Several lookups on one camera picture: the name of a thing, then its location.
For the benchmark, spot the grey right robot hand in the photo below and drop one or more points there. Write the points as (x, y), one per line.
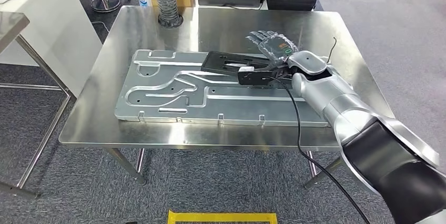
(275, 46)

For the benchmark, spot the black plastic panel part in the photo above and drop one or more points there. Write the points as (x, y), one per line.
(216, 64)

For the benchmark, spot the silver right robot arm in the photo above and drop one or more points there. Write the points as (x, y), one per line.
(331, 93)

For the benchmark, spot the stainless steel workbench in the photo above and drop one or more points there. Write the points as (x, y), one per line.
(226, 27)

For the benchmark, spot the stamped silver metal plate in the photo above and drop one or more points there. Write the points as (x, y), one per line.
(174, 105)

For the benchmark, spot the white cabinet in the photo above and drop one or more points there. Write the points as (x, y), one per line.
(52, 24)

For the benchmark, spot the stainless steel side table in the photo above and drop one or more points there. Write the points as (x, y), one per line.
(10, 24)

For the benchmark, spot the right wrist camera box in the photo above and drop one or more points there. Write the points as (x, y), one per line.
(254, 76)

